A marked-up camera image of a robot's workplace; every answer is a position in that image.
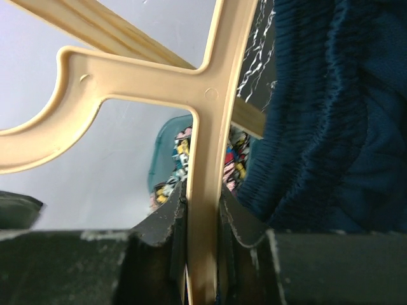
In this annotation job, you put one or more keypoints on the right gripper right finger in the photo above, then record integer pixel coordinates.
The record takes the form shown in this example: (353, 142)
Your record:
(258, 265)

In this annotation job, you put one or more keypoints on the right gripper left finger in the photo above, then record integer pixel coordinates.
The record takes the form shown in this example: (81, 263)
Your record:
(141, 265)

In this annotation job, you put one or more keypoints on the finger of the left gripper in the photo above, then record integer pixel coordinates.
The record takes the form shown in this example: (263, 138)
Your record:
(19, 211)

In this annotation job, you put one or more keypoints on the navy blue shorts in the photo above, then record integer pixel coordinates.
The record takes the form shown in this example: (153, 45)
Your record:
(333, 153)

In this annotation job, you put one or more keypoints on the beige hanger of navy shorts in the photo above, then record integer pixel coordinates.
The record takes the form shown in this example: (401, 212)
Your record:
(86, 78)

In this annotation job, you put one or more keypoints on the blue transparent plastic bin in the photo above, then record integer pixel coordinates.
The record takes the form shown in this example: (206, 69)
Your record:
(169, 164)

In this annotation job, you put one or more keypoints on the wooden clothes rack frame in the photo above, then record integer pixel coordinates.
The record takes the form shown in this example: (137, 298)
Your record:
(96, 25)

